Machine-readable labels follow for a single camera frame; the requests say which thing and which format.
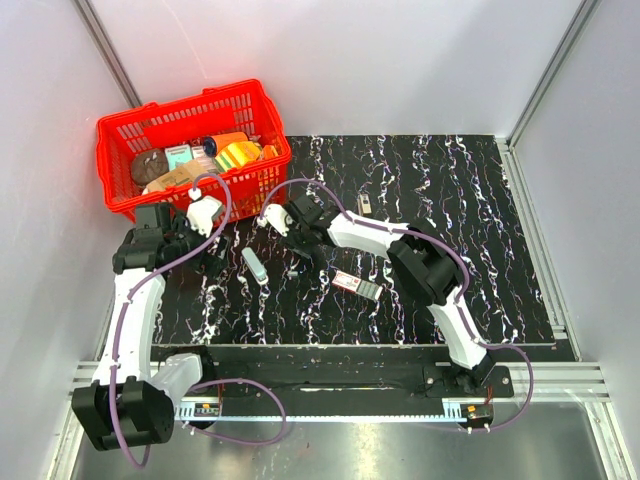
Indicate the staple box with tray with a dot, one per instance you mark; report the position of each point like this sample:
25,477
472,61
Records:
356,285

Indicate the red plastic basket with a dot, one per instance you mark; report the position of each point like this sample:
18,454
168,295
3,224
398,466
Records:
241,106

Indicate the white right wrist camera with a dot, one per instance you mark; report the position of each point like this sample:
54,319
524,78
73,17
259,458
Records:
275,216

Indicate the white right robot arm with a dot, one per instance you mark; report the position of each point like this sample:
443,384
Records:
426,269

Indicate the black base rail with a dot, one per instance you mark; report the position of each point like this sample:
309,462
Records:
331,383

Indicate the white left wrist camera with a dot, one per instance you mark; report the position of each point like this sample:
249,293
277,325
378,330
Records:
202,212

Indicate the brown cardboard packet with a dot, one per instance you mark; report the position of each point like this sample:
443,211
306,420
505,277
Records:
183,174

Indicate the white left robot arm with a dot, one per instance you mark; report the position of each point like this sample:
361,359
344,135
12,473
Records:
126,404

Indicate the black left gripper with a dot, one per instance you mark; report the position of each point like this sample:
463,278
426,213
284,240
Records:
210,263

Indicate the yellow green box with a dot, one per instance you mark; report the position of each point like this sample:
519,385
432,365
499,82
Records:
237,155

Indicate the dark stapler magazine part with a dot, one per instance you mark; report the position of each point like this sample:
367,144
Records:
364,205

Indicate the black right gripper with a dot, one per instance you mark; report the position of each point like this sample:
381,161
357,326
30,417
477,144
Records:
303,251

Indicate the orange cylinder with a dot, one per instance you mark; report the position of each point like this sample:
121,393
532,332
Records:
213,144

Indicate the brown round item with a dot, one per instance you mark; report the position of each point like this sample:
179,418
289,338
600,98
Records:
148,166

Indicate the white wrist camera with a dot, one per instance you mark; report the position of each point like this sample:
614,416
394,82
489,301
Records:
202,212
275,216

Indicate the teal small box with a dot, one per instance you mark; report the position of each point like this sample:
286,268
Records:
178,155

